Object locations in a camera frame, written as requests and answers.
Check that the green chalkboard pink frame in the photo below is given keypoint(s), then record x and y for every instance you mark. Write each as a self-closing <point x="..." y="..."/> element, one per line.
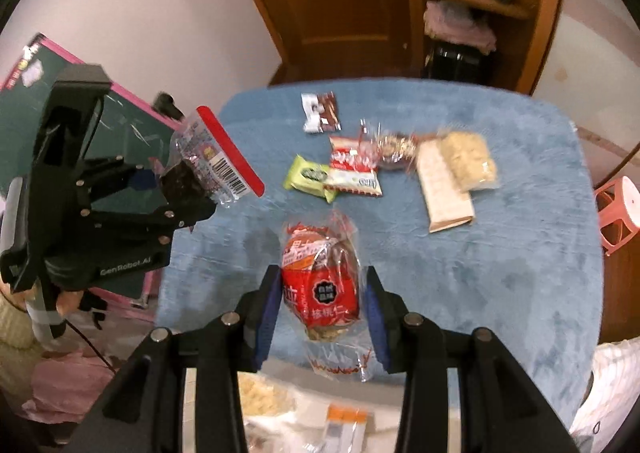
<point x="130" y="133"/>

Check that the green small packet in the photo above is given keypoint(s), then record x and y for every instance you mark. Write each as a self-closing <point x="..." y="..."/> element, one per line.
<point x="306" y="178"/>

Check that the puffed rice cake packet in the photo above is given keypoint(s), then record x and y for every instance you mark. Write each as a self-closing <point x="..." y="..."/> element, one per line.
<point x="470" y="160"/>

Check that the black box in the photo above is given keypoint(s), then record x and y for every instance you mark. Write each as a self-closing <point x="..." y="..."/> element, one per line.
<point x="455" y="63"/>

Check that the wooden corner shelf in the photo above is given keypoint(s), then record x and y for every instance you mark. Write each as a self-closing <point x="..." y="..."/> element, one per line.
<point x="542" y="33"/>

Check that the wooden door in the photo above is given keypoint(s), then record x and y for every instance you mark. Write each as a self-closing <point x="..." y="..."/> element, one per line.
<point x="340" y="8"/>

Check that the brown white small packet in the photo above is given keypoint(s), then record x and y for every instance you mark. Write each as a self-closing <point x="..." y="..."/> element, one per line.
<point x="322" y="110"/>

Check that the clear candy packet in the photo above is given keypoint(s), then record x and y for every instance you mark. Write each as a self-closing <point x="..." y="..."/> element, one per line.
<point x="395" y="148"/>

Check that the folded pink cloth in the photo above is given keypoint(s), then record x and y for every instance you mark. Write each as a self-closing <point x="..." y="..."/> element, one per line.
<point x="457" y="25"/>

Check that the orange white long packet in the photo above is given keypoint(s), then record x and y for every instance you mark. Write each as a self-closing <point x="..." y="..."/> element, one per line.
<point x="345" y="428"/>

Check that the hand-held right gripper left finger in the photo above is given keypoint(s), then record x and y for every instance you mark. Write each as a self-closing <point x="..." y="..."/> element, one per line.
<point x="267" y="318"/>

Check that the white sticker card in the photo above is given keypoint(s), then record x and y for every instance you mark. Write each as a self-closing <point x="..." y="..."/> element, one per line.
<point x="31" y="72"/>

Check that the red label nut bag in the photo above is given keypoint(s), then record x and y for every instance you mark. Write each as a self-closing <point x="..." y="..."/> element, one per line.
<point x="322" y="288"/>

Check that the black easel knob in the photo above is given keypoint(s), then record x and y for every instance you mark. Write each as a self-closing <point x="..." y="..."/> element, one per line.
<point x="167" y="105"/>

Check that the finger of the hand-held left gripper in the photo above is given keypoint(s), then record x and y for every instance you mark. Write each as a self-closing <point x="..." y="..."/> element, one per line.
<point x="190" y="210"/>
<point x="142" y="179"/>

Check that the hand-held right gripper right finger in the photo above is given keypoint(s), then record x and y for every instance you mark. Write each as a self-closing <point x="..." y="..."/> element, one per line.
<point x="377" y="323"/>

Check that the beige cracker packet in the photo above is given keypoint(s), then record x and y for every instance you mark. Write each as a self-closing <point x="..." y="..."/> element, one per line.
<point x="442" y="193"/>

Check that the clear yellow cracker packet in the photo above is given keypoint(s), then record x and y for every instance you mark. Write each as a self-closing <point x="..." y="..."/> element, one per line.
<point x="262" y="395"/>

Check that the red white biscuit packet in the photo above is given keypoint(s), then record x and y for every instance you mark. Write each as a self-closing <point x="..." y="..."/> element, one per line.
<point x="350" y="168"/>

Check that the clear packet dark filling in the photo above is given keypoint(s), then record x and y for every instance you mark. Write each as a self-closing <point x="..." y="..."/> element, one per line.
<point x="215" y="158"/>

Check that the person's left hand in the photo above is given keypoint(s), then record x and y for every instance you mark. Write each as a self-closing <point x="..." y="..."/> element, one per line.
<point x="69" y="303"/>

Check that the blue plush table cover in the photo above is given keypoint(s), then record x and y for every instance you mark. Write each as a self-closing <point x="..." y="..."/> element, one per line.
<point x="500" y="283"/>

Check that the white plastic tray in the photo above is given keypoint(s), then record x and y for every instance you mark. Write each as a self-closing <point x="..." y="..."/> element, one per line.
<point x="385" y="433"/>

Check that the pink plastic stool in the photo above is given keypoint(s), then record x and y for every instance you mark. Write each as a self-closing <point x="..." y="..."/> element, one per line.
<point x="617" y="213"/>

